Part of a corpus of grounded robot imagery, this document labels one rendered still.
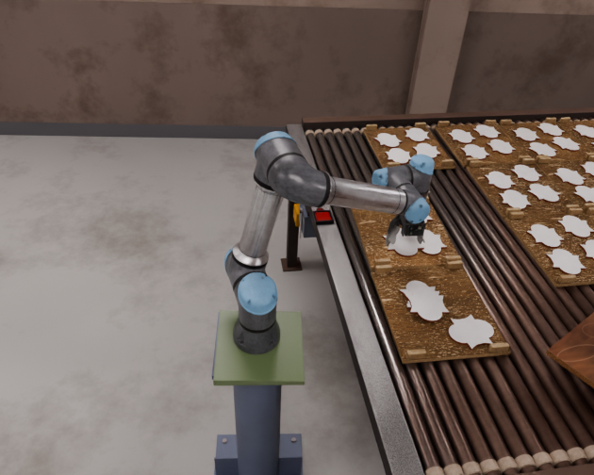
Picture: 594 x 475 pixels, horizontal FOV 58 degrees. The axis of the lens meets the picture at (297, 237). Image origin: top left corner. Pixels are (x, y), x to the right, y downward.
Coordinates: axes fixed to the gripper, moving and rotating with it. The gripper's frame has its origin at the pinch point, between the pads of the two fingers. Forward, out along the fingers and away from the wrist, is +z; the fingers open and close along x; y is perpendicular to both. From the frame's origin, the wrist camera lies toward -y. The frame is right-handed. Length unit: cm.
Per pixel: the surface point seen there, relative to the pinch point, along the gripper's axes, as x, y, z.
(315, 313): -16, -66, 106
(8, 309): -187, -82, 106
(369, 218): -4.0, -30.8, 12.0
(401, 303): -3.5, 17.9, 11.7
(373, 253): -7.1, -8.2, 11.9
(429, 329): 2.6, 30.2, 11.6
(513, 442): 14, 70, 13
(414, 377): -6.9, 46.9, 13.4
